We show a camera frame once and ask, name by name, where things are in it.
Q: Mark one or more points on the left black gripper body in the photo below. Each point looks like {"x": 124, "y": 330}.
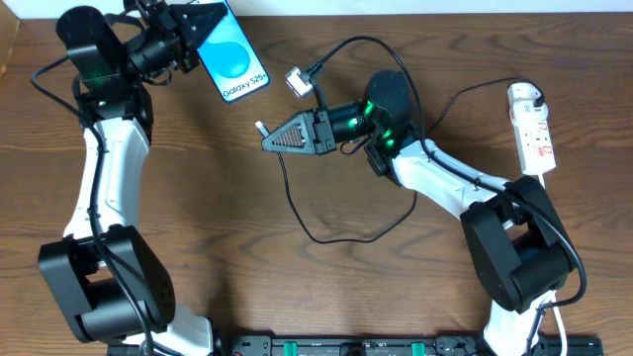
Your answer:
{"x": 179, "y": 36}

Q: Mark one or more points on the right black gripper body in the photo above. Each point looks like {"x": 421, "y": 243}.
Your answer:
{"x": 322, "y": 131}

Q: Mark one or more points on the blue screen Galaxy smartphone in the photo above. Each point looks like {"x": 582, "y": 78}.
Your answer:
{"x": 230, "y": 59}

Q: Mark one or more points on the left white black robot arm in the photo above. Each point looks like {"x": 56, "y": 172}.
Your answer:
{"x": 108, "y": 284}

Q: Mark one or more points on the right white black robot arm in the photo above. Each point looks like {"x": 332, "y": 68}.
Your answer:
{"x": 519, "y": 249}

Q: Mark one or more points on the white charger plug adapter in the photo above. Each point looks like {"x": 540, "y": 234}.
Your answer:
{"x": 525, "y": 112}

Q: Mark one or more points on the white power strip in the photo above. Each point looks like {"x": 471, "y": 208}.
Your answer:
{"x": 533, "y": 141}

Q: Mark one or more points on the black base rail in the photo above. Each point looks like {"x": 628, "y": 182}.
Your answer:
{"x": 458, "y": 345}

